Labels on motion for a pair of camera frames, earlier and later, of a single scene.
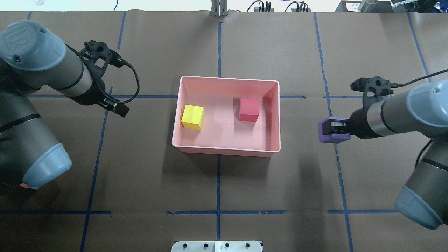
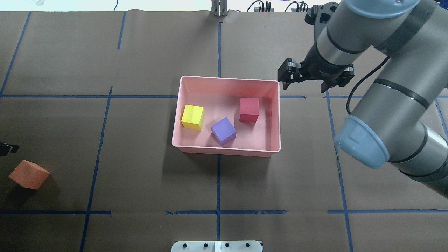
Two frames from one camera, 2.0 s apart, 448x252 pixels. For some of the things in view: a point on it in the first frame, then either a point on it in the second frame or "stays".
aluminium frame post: (219, 8) stays
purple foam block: (331, 138) -> (224, 131)
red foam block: (249, 109) stays
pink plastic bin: (222, 132) stays
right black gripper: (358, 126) -> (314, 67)
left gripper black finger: (118, 108) -> (5, 148)
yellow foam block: (193, 117) stays
